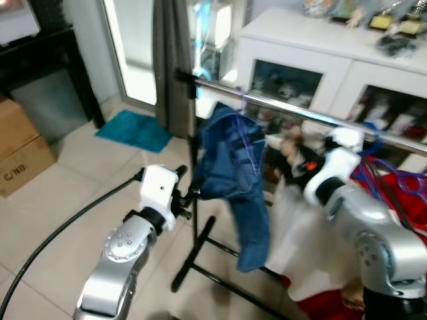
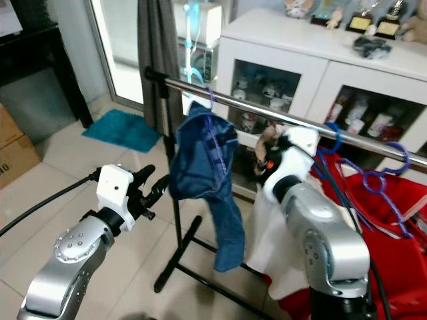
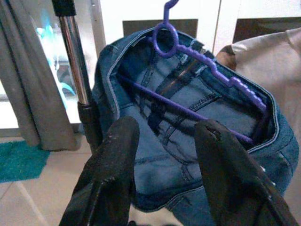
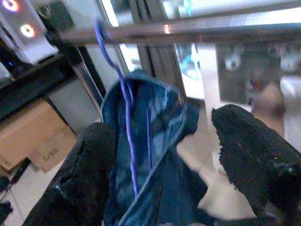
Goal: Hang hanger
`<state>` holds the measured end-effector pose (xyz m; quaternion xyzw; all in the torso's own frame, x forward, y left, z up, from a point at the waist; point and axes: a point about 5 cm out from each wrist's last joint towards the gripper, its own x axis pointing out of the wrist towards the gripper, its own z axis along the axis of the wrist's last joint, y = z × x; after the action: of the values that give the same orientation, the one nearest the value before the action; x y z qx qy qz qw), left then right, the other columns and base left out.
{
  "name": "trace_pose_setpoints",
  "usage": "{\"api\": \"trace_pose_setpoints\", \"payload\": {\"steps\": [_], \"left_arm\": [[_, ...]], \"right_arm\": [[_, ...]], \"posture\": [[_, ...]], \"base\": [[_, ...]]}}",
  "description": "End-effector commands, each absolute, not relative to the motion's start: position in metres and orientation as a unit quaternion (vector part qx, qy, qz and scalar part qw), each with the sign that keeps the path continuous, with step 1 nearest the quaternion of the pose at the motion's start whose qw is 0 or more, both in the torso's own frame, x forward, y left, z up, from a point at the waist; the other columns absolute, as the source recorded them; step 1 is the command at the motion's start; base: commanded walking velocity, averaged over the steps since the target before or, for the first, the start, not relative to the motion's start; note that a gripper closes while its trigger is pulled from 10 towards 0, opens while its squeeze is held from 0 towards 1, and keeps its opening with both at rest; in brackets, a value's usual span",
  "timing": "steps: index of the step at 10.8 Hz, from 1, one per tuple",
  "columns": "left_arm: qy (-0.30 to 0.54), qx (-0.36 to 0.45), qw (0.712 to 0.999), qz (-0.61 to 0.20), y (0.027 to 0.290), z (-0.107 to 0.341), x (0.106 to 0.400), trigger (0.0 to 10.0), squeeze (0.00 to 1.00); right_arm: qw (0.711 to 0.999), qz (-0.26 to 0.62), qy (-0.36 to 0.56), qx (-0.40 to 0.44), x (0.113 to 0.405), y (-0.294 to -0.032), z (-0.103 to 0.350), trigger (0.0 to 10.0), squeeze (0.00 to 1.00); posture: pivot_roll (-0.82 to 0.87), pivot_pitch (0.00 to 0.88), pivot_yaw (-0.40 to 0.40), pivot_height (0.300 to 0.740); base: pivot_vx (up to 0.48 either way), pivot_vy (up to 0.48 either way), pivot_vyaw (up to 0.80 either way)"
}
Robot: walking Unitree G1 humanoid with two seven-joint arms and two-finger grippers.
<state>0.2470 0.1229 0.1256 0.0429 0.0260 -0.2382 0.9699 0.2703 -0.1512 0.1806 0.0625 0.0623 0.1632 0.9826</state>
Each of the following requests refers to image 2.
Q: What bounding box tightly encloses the purple wire hanger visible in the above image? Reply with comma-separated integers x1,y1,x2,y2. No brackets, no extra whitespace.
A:
200,85,234,177
340,140,413,239

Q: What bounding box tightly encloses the black clothes rack chrome rail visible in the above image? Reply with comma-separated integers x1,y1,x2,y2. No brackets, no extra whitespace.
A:
143,67,427,320

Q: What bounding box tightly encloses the red shirt white logo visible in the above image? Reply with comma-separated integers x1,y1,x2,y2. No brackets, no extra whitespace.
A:
267,157,427,320

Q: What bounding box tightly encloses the closed brown cardboard box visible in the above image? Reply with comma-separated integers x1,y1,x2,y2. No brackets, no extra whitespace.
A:
0,103,42,189

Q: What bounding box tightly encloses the black desk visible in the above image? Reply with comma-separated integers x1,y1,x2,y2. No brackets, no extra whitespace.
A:
0,27,94,129

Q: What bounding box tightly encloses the white glass door cabinet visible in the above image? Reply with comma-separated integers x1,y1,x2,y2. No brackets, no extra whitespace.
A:
213,7,427,177

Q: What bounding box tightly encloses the teal floor mat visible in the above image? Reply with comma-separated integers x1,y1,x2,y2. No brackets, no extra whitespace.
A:
81,109,162,154

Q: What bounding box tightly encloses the black crumpled item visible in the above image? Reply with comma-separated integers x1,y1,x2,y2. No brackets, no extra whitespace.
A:
352,35,393,61

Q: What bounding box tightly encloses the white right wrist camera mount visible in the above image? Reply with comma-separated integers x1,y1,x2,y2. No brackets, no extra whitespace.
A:
262,125,321,204

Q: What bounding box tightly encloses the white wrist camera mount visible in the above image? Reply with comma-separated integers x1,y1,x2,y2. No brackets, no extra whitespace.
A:
262,125,321,204
95,164,139,232

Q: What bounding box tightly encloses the white patterned ceramic figure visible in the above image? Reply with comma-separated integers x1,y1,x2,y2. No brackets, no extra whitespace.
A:
282,0,316,19

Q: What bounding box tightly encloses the grey curtain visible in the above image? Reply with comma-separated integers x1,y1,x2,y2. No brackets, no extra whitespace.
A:
137,0,184,134

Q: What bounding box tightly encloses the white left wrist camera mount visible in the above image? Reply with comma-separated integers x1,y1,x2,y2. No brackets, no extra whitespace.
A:
95,164,139,232

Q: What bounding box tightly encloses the blue denim garment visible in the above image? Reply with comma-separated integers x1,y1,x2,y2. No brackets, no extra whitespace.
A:
169,100,248,274

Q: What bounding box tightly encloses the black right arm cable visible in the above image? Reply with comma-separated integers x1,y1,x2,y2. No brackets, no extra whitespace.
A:
340,200,393,320

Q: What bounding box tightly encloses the gold trophy black base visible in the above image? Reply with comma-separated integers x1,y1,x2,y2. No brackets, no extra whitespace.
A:
347,0,378,34
376,0,408,41

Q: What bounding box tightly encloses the white appliance blue light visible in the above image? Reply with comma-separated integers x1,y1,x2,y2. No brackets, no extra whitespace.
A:
173,0,224,84

